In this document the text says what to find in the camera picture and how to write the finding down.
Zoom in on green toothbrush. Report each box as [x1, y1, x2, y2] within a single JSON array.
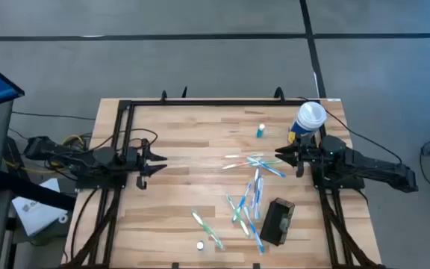
[[190, 209, 225, 252], [250, 158, 285, 167], [225, 194, 252, 238]]

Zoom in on pale orange toothbrush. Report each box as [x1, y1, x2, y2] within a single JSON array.
[[223, 152, 266, 160]]

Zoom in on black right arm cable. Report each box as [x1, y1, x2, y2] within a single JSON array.
[[296, 96, 403, 164]]

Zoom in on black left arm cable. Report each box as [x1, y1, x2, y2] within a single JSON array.
[[87, 128, 160, 152]]

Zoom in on pink toothbrush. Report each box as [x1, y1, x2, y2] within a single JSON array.
[[220, 160, 256, 171]]

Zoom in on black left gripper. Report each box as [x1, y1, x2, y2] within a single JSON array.
[[124, 137, 169, 191]]

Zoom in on white box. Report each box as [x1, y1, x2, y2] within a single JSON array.
[[10, 177, 69, 238]]

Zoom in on black metal table frame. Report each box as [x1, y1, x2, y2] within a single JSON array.
[[60, 97, 386, 269]]

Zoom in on white toothbrush purple bristles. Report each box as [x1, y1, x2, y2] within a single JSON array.
[[250, 167, 261, 210]]

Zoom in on black metal bar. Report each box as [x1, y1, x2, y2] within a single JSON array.
[[0, 170, 77, 211]]

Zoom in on yellow cable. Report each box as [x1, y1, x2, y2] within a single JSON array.
[[2, 133, 86, 175]]

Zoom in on thin black floor cable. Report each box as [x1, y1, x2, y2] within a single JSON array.
[[11, 110, 97, 122]]

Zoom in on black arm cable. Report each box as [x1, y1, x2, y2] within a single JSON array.
[[87, 128, 160, 152], [296, 96, 403, 164]]

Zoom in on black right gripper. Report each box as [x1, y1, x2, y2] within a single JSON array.
[[274, 143, 324, 179]]

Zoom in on black cable under table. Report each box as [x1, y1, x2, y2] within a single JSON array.
[[69, 188, 102, 267]]

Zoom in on blue yellow wipes canister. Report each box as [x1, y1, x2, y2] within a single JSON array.
[[287, 101, 328, 145]]

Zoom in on black organizer caddy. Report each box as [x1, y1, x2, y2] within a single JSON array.
[[259, 197, 296, 247]]

